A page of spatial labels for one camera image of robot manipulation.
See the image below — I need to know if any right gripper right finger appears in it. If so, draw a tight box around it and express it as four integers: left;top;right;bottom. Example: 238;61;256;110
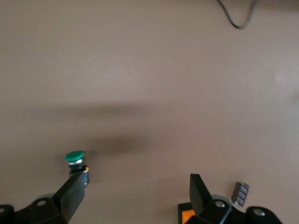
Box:
186;173;234;224

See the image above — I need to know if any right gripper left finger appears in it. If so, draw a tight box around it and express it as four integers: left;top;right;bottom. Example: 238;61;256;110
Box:
14;172;86;224

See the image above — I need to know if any green push button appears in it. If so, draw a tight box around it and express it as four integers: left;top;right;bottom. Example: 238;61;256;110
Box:
64;151;91;189

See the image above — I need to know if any orange box with hole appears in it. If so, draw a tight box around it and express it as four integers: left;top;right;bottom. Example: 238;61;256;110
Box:
178;202;196;224

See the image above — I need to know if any small black terminal block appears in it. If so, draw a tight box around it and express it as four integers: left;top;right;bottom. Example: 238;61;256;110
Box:
230;181;250;208

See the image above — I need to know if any black looped table cable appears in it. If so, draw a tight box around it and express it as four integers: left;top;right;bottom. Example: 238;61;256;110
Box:
216;0;258;30

